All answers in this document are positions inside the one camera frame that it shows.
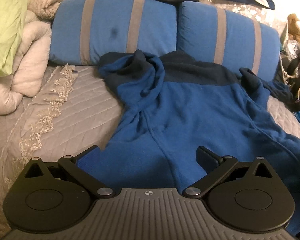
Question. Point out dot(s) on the cream lace cloth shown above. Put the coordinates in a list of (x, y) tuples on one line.
[(53, 100)]

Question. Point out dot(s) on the brown teddy bear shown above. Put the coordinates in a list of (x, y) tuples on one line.
[(297, 27)]

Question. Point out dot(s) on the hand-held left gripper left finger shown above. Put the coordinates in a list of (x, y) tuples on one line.
[(88, 158)]

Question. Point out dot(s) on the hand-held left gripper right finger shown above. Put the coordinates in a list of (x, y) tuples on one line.
[(206, 156)]

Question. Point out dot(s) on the green pillow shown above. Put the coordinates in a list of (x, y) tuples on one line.
[(7, 25)]

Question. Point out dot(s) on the blue fleece jacket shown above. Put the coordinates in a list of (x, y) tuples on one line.
[(190, 105)]

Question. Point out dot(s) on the blue grey-striped cushion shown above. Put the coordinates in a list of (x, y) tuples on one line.
[(110, 17), (237, 42)]

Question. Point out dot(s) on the silver floral pillow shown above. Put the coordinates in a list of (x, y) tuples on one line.
[(250, 10)]

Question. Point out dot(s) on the beige knitted blanket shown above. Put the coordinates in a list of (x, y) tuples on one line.
[(45, 0)]

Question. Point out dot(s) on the crumpled clear plastic bag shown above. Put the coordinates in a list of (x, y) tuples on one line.
[(290, 48)]

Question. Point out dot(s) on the white comforter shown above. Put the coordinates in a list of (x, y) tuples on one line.
[(27, 62)]

